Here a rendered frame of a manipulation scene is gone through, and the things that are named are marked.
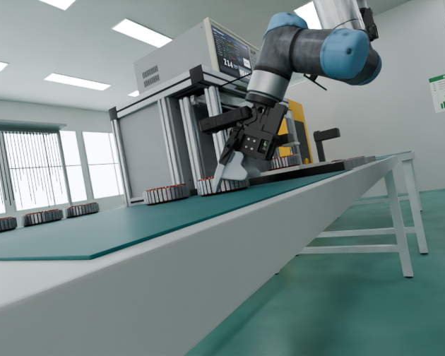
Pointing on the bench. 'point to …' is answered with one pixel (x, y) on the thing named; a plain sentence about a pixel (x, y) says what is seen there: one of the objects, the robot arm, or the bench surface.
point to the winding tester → (186, 55)
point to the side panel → (145, 152)
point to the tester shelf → (175, 90)
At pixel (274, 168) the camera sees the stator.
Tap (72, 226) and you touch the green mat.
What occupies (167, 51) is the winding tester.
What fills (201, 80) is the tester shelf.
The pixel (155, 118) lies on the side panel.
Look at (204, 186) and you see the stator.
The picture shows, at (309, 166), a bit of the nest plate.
